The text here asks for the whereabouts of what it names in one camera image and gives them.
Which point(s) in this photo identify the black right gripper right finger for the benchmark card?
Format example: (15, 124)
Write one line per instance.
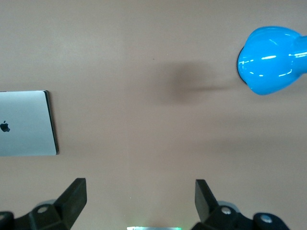
(206, 203)

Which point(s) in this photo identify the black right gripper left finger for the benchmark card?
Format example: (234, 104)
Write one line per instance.
(69, 203)

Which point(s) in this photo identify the blue desk lamp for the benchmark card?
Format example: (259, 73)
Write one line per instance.
(268, 60)

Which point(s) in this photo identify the silver grey laptop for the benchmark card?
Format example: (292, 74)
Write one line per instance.
(24, 112)

